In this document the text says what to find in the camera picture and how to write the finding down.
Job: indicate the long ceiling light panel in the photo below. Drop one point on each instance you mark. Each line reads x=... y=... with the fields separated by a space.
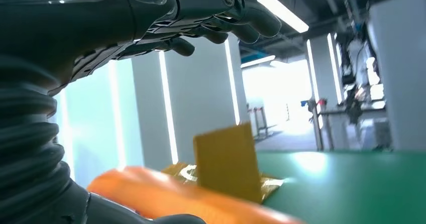
x=283 y=13

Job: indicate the metal rail with clamps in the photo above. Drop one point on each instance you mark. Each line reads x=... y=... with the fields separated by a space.
x=315 y=126

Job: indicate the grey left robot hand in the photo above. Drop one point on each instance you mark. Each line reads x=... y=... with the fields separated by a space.
x=83 y=23

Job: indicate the green table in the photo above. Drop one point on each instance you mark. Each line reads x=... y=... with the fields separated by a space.
x=349 y=189

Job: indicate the grey machine with column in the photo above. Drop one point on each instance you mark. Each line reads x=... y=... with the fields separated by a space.
x=402 y=82

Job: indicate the orange plastic bottle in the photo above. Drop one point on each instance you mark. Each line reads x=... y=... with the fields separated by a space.
x=159 y=192

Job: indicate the yellow taped cardboard box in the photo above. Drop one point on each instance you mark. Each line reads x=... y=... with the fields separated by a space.
x=226 y=162

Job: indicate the white LED wall strip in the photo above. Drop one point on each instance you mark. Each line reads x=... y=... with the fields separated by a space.
x=168 y=116
x=232 y=82

